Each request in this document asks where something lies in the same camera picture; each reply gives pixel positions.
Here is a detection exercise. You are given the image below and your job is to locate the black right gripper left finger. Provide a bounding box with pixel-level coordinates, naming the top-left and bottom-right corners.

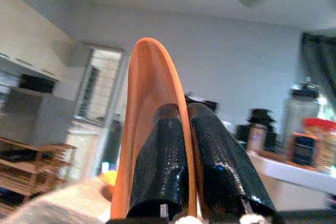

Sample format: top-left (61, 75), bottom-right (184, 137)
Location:
top-left (127, 102), bottom-right (191, 220)

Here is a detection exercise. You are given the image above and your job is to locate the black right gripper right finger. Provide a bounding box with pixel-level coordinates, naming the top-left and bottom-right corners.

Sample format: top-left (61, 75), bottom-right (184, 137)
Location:
top-left (187, 102), bottom-right (279, 224)

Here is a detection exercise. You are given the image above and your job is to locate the orange plate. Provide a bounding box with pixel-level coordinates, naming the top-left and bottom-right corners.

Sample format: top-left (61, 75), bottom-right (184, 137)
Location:
top-left (110, 37), bottom-right (204, 220)

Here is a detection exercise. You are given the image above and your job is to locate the orange bowl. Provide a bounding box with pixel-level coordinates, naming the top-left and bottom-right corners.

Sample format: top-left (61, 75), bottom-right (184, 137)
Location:
top-left (99, 169), bottom-right (119, 201)

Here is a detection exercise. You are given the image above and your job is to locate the white bar counter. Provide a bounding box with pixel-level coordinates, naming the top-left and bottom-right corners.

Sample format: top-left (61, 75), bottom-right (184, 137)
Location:
top-left (246, 150), bottom-right (336, 196)

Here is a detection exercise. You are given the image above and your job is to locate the black phone with orange case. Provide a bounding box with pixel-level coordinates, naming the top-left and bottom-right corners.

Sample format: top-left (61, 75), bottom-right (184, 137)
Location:
top-left (291, 132), bottom-right (318, 167)

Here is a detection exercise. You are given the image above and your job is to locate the grey table cloth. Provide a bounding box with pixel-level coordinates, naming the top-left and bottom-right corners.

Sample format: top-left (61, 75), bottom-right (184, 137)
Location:
top-left (0, 179), bottom-right (114, 224)

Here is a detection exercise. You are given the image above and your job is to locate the wooden slatted rack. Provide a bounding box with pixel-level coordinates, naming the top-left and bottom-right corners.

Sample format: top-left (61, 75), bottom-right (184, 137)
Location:
top-left (0, 136), bottom-right (77, 210)

